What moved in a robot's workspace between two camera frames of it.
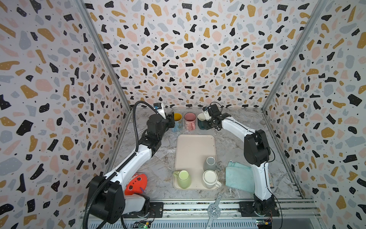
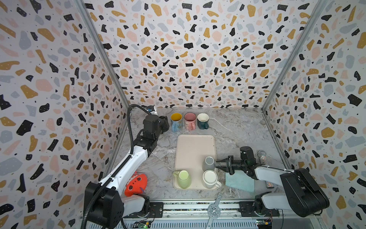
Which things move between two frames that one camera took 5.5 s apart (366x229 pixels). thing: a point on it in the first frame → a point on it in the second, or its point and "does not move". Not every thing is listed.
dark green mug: (201, 119) does not move
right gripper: (210, 118) → (230, 166)
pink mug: (189, 119) does not move
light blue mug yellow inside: (178, 123) does not move
